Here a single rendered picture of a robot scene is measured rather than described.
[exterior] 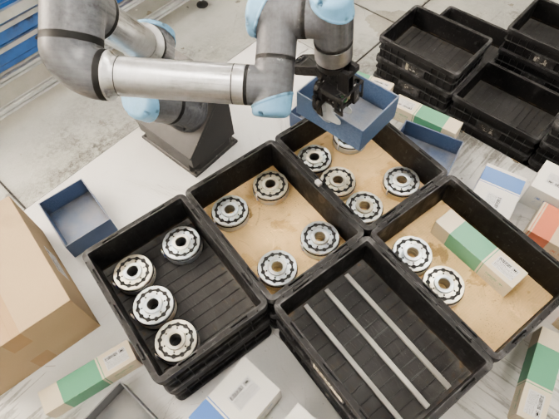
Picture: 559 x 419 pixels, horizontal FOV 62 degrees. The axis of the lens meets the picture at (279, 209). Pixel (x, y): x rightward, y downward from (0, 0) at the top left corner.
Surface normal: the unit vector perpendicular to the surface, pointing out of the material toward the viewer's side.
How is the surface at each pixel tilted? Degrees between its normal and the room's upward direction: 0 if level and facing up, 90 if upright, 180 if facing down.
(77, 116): 0
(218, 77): 34
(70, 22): 46
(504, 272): 0
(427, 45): 0
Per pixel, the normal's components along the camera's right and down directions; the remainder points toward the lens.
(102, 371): -0.04, -0.53
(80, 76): -0.09, 0.42
